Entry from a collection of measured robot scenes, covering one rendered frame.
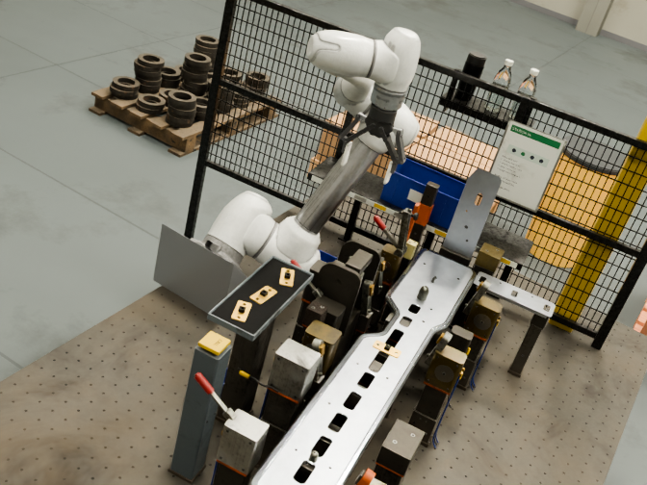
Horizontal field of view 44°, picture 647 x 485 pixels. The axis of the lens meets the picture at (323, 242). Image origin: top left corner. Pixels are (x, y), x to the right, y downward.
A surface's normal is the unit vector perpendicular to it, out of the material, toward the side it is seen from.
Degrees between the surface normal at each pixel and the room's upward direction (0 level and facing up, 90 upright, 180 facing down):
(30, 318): 0
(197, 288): 90
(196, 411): 90
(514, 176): 90
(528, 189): 90
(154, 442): 0
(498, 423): 0
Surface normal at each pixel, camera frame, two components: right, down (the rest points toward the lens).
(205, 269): -0.51, 0.34
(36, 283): 0.24, -0.83
